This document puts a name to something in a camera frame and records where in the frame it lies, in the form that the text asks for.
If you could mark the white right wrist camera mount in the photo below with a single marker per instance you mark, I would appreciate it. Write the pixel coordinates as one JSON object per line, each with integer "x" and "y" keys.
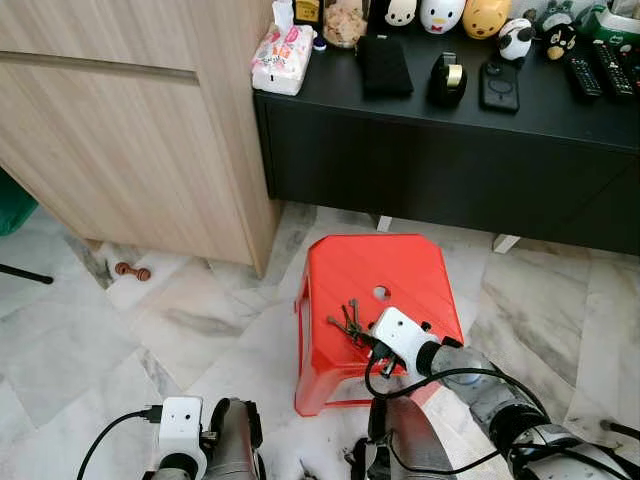
{"x": 402, "y": 332}

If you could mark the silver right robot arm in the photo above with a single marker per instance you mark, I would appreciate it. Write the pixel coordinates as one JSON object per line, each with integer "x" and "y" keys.
{"x": 500, "y": 400}

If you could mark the grey left robot leg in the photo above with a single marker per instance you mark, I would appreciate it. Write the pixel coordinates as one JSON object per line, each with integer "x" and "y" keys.
{"x": 235, "y": 440}

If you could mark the black fabric pouch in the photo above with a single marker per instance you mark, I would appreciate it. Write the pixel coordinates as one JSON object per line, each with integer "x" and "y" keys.
{"x": 385, "y": 67}

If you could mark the grey right robot leg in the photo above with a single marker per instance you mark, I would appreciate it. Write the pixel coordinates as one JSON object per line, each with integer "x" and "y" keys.
{"x": 410, "y": 445}

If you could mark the dark bunch of keys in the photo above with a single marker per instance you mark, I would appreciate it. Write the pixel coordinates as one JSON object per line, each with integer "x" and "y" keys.
{"x": 352, "y": 318}

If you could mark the small brown wooden piece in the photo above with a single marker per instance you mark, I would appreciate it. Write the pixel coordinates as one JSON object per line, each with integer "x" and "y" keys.
{"x": 132, "y": 271}

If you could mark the black phone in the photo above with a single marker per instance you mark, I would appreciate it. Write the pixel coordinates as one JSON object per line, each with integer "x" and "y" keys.
{"x": 499, "y": 87}

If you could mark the white round plush toy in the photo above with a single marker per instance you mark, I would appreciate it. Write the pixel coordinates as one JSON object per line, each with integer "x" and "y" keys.
{"x": 441, "y": 14}

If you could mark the clear snack jar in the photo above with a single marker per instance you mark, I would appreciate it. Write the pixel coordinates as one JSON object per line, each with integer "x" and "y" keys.
{"x": 345, "y": 22}

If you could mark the green mug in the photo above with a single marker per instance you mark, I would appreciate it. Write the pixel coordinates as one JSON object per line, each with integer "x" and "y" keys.
{"x": 612, "y": 28}

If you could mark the black TV console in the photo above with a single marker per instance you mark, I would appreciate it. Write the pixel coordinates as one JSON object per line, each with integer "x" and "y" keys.
{"x": 450, "y": 160}

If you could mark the pink white tissue pack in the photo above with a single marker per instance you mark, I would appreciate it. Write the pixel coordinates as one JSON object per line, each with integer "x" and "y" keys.
{"x": 281, "y": 60}

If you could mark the black tape dispenser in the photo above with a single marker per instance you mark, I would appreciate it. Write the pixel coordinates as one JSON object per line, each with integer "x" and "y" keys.
{"x": 447, "y": 82}

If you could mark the black rod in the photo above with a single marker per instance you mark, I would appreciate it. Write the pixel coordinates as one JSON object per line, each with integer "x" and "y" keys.
{"x": 25, "y": 273}

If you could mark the green object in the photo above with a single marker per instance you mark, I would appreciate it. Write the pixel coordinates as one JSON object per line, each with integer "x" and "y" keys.
{"x": 14, "y": 205}

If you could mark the yellow round plush toy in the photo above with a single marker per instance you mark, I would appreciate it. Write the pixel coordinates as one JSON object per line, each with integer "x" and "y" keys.
{"x": 487, "y": 17}

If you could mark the black white mouse plush toy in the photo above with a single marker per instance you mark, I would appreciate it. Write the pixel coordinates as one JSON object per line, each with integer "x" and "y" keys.
{"x": 400, "y": 12}

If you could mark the black remote control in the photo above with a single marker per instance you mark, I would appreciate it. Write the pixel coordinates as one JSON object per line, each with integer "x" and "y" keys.
{"x": 613, "y": 70}
{"x": 633, "y": 70}
{"x": 584, "y": 78}

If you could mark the grey robot leg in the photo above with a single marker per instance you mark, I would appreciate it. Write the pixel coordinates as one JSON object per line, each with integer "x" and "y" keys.
{"x": 235, "y": 440}
{"x": 410, "y": 445}

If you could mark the light wooden cabinet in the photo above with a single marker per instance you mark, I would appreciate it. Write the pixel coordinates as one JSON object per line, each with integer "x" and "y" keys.
{"x": 120, "y": 150}

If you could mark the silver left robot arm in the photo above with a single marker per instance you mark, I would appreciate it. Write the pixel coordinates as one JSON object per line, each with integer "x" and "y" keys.
{"x": 177, "y": 470}

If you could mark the black penguin figure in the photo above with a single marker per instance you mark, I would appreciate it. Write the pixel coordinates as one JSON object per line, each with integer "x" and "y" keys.
{"x": 560, "y": 40}

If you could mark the red plastic stool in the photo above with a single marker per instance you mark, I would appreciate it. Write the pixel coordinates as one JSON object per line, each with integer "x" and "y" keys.
{"x": 370, "y": 265}

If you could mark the panda figure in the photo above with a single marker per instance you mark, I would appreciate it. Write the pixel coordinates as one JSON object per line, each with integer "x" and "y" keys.
{"x": 516, "y": 40}

